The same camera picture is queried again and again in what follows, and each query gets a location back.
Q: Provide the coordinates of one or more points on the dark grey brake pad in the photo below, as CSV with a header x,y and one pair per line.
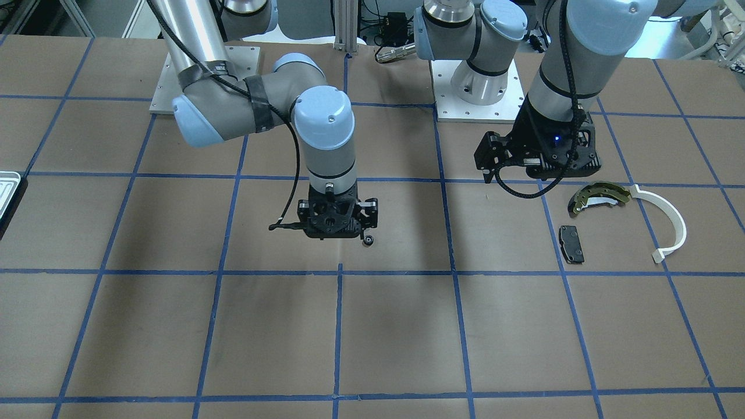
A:
x,y
570,244

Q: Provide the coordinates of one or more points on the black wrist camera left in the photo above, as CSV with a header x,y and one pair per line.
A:
x,y
491,155

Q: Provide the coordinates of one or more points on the olive curved brake shoe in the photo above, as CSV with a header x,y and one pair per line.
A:
x,y
597,193

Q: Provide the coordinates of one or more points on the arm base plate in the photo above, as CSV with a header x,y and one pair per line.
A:
x,y
246,60
463,95

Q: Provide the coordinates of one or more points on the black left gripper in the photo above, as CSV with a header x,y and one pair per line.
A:
x,y
528,135

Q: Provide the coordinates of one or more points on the aluminium frame post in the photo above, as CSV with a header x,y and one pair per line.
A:
x,y
346,26

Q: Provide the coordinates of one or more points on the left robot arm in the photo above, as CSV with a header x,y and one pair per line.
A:
x,y
588,39

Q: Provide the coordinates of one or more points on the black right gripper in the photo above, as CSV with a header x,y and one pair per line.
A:
x,y
369,210

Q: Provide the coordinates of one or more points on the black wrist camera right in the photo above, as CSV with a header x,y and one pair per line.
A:
x,y
368,215

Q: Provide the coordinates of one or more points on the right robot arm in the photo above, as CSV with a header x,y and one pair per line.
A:
x,y
217,104

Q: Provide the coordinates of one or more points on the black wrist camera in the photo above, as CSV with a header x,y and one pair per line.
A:
x,y
368,215
491,155

